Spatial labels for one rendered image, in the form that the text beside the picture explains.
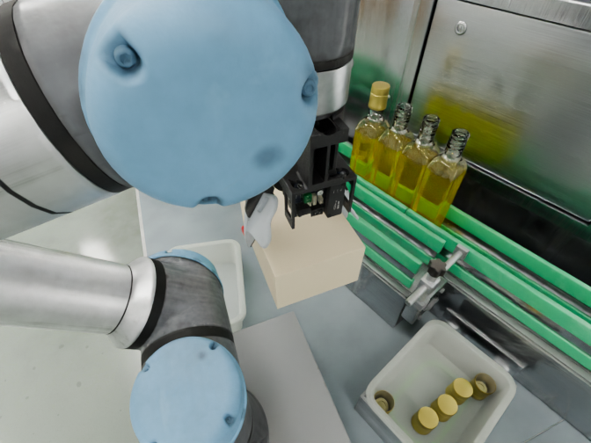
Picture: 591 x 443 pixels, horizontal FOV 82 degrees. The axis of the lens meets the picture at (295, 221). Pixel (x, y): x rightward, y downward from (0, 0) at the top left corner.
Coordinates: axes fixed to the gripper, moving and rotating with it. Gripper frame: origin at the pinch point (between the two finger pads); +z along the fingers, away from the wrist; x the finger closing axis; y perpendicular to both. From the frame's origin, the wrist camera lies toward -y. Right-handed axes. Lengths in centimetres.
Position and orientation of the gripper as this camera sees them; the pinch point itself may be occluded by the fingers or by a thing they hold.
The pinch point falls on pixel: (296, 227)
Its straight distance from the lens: 47.9
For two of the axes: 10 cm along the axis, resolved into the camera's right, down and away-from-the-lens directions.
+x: 9.3, -2.7, 2.6
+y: 3.7, 6.9, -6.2
